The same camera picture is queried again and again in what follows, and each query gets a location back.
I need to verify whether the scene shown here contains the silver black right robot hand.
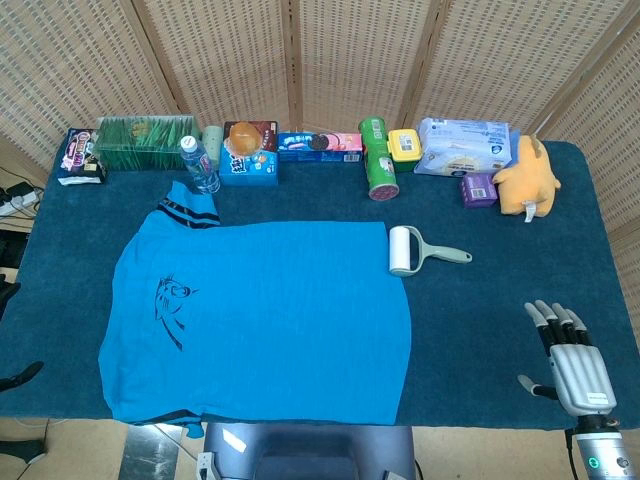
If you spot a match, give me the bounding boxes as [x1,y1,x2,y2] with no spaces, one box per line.
[517,299,620,419]

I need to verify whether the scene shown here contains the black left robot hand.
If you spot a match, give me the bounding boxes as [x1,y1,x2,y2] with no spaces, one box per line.
[0,361,45,393]

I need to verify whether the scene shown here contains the white lint roller green handle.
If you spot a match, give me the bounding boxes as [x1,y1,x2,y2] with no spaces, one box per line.
[388,225,474,279]

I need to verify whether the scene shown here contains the dark blue carpeted table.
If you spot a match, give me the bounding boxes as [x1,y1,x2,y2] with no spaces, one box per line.
[0,130,640,432]

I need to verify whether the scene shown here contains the shiny metal floor plate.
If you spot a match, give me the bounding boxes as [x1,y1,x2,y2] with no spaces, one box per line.
[118,423,206,480]

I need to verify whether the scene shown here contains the white power strip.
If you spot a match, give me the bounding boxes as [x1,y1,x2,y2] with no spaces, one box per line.
[0,192,40,217]

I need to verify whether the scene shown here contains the orange plush toy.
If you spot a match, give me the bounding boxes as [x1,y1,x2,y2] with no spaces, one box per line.
[492,133,563,223]

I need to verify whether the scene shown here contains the small purple box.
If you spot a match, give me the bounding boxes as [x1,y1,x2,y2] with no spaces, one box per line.
[459,172,499,210]

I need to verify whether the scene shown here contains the purple snack bag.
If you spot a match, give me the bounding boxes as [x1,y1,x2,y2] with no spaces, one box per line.
[57,127,109,187]

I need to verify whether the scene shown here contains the blue white wet wipes pack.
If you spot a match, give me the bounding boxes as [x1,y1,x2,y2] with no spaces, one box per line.
[413,117,521,179]

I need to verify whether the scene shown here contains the blue t-shirt with cat print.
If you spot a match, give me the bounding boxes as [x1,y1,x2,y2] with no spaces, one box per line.
[97,180,414,441]

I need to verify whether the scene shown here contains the clear box with green grass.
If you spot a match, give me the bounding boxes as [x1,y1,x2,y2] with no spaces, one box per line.
[94,114,201,172]

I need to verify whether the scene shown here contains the clear plastic water bottle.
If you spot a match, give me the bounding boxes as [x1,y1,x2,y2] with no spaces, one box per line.
[179,134,222,195]

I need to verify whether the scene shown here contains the grey robot body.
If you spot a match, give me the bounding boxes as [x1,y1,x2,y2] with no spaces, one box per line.
[203,422,417,480]

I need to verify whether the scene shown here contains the yellow lidded small container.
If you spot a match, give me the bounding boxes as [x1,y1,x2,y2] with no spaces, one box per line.
[388,128,424,175]

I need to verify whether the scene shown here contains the green chips can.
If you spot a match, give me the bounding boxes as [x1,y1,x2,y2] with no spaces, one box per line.
[358,117,401,202]

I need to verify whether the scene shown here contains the pale green paper roll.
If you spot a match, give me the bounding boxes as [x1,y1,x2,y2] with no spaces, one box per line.
[201,124,225,164]

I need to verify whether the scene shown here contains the blue snack box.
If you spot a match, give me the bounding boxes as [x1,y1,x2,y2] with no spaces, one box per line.
[218,148,280,188]

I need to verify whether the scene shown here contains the round orange bread bun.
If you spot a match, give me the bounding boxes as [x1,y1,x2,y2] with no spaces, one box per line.
[228,122,263,155]

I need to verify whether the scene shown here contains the brown snack box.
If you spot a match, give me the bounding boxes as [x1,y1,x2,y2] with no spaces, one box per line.
[222,120,280,154]

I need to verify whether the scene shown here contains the blue pink cookie box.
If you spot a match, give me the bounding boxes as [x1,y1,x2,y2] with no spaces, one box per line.
[277,131,364,164]

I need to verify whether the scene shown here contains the wicker folding screen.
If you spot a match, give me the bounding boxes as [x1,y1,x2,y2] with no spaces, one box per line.
[0,0,640,321]

